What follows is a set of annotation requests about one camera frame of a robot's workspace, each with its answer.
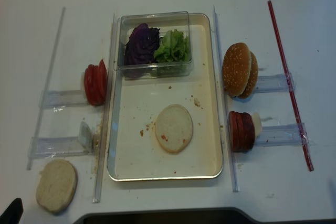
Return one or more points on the clear rail left of tray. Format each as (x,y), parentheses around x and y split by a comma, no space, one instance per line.
(106,111)

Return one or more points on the cream metal tray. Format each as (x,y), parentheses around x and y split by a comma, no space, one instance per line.
(141,92)

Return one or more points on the clear strip far left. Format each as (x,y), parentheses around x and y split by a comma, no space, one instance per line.
(46,86)

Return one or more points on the clear tomato slide track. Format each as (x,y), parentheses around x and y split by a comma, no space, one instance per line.
(57,99)

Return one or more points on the front sesame bun top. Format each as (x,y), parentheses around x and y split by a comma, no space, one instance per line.
(236,68)

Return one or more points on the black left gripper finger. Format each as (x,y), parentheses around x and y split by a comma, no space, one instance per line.
(13,213)

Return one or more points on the clear plastic container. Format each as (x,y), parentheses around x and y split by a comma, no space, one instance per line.
(163,21)

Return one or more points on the red tomato slices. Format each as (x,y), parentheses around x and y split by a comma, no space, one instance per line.
(95,83)

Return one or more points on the bun slice on table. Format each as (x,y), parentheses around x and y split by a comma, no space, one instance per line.
(57,186)

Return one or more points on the rear sesame bun top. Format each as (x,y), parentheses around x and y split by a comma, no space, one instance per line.
(252,78)

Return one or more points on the bun slice on tray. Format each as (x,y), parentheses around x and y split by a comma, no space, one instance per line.
(174,128)

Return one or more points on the purple cabbage leaves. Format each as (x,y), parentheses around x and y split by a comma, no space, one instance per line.
(142,44)

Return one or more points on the clear rail right of tray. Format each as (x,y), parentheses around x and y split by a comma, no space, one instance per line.
(231,155)

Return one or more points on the clear patty slide track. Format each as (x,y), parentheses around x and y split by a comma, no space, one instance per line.
(282,135)

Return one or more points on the clear bun slide track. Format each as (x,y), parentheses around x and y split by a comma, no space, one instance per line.
(275,83)

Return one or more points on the clear lower left slide track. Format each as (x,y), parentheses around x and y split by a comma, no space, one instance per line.
(44,147)

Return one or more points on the sesame bun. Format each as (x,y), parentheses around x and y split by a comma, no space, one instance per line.
(236,68)
(252,78)

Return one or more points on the red meat patty slices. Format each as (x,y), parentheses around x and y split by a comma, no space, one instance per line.
(242,131)

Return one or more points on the clear rail of tray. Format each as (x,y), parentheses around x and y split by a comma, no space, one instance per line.
(106,111)
(231,155)

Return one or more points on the green lettuce leaves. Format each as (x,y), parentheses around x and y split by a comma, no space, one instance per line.
(174,48)

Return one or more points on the red plastic strip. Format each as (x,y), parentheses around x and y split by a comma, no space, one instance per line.
(301,127)

